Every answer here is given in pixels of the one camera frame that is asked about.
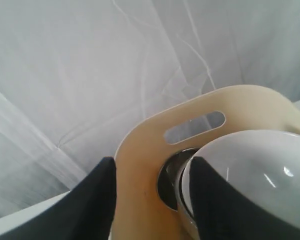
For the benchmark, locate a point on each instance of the white ceramic bowl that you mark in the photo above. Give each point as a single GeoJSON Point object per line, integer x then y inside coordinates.
{"type": "Point", "coordinates": [263, 165]}

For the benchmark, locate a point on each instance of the cream bin with circle mark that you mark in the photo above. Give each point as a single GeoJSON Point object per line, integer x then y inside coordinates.
{"type": "Point", "coordinates": [140, 214]}

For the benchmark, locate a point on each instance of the white backdrop curtain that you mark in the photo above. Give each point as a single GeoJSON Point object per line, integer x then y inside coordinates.
{"type": "Point", "coordinates": [77, 75]}

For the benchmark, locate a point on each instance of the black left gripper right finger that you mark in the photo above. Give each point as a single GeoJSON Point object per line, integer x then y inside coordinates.
{"type": "Point", "coordinates": [222, 213]}

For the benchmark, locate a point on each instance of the steel bowl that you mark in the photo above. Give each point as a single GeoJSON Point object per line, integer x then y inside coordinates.
{"type": "Point", "coordinates": [169, 189]}

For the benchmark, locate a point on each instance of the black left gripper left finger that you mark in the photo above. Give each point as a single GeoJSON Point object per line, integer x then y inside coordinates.
{"type": "Point", "coordinates": [85, 213]}

